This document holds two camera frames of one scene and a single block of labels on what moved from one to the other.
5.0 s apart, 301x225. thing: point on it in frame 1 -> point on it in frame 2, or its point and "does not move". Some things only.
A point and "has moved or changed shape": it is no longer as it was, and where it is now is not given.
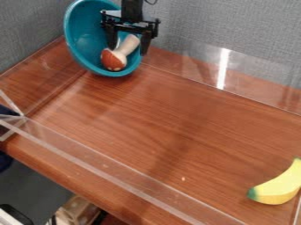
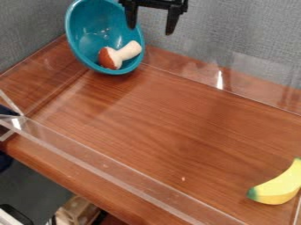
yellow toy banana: x=278 y=190 does not move
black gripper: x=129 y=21 -> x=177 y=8
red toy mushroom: x=113 y=59 has moved or changed shape
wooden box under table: x=76 y=212 does not move
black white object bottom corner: x=13 y=217 does not move
